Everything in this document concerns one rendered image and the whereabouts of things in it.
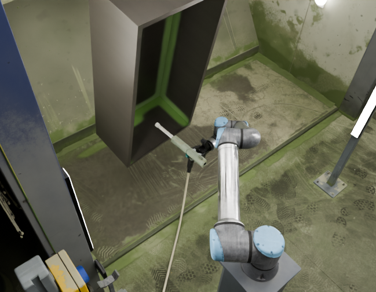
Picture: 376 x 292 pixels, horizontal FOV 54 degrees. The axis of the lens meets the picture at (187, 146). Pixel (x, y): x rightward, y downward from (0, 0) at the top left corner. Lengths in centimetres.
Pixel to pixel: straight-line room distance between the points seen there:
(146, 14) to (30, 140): 74
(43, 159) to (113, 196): 160
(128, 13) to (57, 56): 161
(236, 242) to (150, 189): 132
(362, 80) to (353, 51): 27
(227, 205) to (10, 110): 110
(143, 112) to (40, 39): 99
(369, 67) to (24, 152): 294
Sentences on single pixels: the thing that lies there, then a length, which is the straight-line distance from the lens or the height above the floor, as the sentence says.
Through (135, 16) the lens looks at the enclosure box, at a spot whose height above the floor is 164.
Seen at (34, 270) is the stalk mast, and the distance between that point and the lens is 94.
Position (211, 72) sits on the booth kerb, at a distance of 390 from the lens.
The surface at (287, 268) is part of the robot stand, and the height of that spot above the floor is 64.
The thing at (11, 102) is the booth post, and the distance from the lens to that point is 120.
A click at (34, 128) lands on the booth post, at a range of 129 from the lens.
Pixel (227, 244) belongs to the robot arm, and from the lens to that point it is 177.
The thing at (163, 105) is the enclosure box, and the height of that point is 52.
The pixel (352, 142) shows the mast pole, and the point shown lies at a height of 53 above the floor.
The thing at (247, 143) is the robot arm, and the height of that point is 94.
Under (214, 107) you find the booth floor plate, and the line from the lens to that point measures 360.
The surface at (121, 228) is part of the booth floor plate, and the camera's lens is 279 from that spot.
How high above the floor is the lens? 246
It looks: 48 degrees down
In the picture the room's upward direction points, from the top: 3 degrees clockwise
